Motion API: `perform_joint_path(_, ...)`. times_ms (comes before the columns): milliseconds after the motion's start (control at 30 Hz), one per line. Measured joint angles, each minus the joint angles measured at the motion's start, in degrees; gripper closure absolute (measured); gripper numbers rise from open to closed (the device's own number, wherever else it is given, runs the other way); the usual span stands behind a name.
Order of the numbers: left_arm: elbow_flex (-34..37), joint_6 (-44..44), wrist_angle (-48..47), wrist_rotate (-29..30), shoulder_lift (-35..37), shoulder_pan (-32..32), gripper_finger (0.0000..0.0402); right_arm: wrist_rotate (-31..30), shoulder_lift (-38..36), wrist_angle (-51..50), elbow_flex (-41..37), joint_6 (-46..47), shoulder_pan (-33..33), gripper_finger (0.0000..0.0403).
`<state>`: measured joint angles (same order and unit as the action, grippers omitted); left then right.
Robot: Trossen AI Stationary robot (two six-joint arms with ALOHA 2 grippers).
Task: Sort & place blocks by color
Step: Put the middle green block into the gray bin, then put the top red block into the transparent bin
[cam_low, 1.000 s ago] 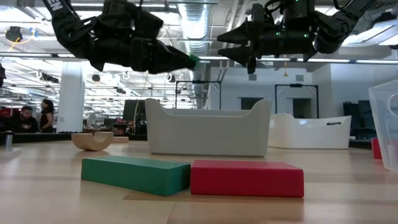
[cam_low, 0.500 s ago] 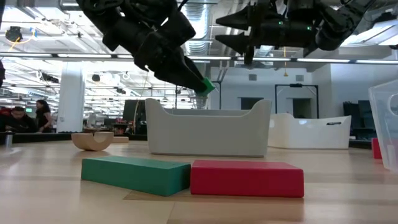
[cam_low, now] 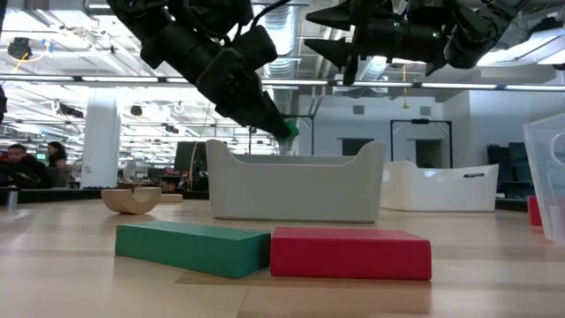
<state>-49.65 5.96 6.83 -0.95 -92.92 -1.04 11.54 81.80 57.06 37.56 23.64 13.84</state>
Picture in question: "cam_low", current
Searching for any grey plastic bin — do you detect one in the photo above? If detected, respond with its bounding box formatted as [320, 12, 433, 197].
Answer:
[206, 139, 387, 224]

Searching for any white building column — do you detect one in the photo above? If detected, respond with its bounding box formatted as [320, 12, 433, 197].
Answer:
[80, 87, 123, 190]

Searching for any black aluminium table frame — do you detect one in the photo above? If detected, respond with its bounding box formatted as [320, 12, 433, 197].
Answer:
[0, 187, 557, 213]

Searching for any black cabinet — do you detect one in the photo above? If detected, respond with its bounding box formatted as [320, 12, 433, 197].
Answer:
[486, 141, 538, 200]

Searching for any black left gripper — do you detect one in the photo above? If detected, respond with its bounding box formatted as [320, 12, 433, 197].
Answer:
[196, 48, 294, 142]

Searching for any yellow hanging cable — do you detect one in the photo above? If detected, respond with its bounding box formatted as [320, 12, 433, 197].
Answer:
[400, 64, 411, 110]

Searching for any black ceiling cord reel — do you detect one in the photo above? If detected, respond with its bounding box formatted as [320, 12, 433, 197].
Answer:
[6, 36, 33, 61]

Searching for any long green wooden block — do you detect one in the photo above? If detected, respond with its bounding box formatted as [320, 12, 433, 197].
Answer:
[115, 220, 272, 280]

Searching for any long red wooden block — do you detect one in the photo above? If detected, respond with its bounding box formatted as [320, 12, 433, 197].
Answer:
[269, 226, 433, 282]

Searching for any silver ceiling duct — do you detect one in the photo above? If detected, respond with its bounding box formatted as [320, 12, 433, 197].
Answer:
[258, 0, 310, 155]

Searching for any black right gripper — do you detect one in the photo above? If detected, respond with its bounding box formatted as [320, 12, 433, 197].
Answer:
[303, 0, 448, 87]

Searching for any person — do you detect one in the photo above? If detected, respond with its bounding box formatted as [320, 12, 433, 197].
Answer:
[46, 140, 70, 171]
[0, 143, 50, 190]

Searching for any red cube block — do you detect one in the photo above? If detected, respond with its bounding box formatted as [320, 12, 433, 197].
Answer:
[527, 196, 543, 227]

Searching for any natural wooden arch block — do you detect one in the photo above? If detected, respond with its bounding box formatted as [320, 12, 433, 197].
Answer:
[101, 186, 162, 216]

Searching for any black upright panel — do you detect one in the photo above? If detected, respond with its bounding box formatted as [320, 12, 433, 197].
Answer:
[174, 140, 208, 192]

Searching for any linear ceiling light strip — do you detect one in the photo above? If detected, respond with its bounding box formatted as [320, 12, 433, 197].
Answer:
[0, 73, 565, 93]

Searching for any clear plastic bin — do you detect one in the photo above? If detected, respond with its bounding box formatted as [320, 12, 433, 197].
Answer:
[523, 112, 565, 246]

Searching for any green cube block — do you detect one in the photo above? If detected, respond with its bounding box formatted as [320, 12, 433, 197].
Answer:
[282, 119, 300, 143]

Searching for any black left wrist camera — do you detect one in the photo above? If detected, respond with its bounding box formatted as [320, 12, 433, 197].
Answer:
[233, 25, 279, 71]

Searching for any white plastic bin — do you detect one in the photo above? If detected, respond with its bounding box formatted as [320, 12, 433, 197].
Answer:
[380, 160, 500, 213]

